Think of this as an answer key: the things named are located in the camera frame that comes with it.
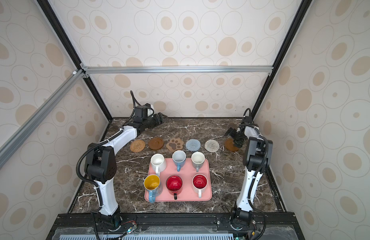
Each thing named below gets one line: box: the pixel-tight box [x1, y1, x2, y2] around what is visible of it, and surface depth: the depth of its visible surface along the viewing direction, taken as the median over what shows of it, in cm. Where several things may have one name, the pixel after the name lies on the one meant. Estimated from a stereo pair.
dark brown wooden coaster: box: [148, 137, 164, 151], surface depth 106 cm
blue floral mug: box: [172, 150, 187, 172], surface depth 89 cm
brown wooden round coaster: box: [224, 138, 239, 152], surface depth 105 cm
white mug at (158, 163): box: [150, 153, 167, 177], surface depth 88 cm
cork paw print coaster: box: [166, 138, 184, 152], surface depth 105 cm
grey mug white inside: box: [191, 151, 206, 173], surface depth 89 cm
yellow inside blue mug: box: [143, 174, 161, 203], surface depth 79 cm
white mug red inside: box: [192, 174, 208, 199], surface depth 81 cm
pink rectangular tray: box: [144, 158, 212, 202], surface depth 85 cm
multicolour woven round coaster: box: [204, 139, 220, 153], surface depth 105 cm
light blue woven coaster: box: [185, 139, 201, 152], surface depth 105 cm
